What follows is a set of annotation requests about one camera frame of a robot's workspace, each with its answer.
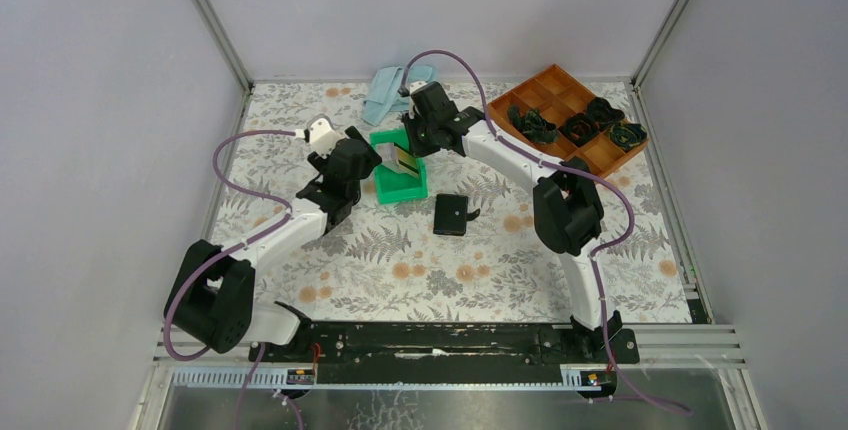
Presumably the green plastic bin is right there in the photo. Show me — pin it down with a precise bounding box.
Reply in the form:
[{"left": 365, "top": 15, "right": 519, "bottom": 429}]
[{"left": 369, "top": 129, "right": 429, "bottom": 204}]

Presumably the black card holder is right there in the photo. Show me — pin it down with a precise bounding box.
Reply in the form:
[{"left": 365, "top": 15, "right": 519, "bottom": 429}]
[{"left": 433, "top": 194, "right": 481, "bottom": 236}]

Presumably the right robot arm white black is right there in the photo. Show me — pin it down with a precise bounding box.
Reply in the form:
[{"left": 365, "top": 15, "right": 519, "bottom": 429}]
[{"left": 399, "top": 82, "right": 621, "bottom": 362}]

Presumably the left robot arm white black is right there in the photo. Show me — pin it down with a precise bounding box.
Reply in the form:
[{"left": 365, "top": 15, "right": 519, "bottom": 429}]
[{"left": 163, "top": 117, "right": 382, "bottom": 361}]

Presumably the stack of cards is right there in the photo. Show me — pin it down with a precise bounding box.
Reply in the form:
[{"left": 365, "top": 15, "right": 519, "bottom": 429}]
[{"left": 384, "top": 144, "right": 420, "bottom": 178}]

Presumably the light blue cloth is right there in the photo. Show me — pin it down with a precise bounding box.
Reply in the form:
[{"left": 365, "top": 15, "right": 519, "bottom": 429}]
[{"left": 362, "top": 66, "right": 410, "bottom": 126}]

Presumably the orange compartment tray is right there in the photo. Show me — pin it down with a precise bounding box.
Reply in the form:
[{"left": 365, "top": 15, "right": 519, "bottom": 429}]
[{"left": 489, "top": 65, "right": 649, "bottom": 177}]

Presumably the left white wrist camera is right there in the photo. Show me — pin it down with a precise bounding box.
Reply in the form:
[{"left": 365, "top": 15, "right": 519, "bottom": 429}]
[{"left": 294, "top": 114, "right": 344, "bottom": 158}]

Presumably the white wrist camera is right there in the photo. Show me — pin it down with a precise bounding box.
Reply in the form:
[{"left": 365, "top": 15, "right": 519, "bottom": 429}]
[
  {"left": 294, "top": 114, "right": 344, "bottom": 158},
  {"left": 398, "top": 80, "right": 428, "bottom": 98}
]

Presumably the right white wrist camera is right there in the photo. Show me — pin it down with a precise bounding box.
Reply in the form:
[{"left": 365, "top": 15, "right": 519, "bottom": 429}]
[{"left": 398, "top": 80, "right": 428, "bottom": 98}]

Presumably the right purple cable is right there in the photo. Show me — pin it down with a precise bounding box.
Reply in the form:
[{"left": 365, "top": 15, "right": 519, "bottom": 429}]
[{"left": 397, "top": 49, "right": 694, "bottom": 418}]

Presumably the dark rolled strap left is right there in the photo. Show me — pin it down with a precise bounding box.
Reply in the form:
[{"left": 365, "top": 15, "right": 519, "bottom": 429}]
[{"left": 506, "top": 103, "right": 559, "bottom": 147}]

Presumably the dark rolled strap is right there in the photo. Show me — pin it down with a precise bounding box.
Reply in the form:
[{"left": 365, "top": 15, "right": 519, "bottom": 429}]
[
  {"left": 559, "top": 112, "right": 601, "bottom": 149},
  {"left": 608, "top": 122, "right": 649, "bottom": 153},
  {"left": 585, "top": 96, "right": 625, "bottom": 131},
  {"left": 506, "top": 103, "right": 559, "bottom": 147}
]

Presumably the dark rolled strap middle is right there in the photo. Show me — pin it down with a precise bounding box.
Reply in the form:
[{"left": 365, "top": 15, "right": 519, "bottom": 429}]
[{"left": 559, "top": 112, "right": 601, "bottom": 149}]

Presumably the dark rolled strap top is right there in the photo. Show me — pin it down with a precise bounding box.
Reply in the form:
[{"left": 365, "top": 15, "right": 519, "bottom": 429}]
[{"left": 585, "top": 96, "right": 625, "bottom": 131}]

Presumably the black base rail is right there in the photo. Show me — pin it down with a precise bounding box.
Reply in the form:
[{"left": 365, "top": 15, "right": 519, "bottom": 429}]
[{"left": 249, "top": 321, "right": 640, "bottom": 386}]

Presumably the dark rolled strap right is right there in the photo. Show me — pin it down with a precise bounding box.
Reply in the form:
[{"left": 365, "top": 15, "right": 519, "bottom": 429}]
[{"left": 608, "top": 122, "right": 649, "bottom": 153}]

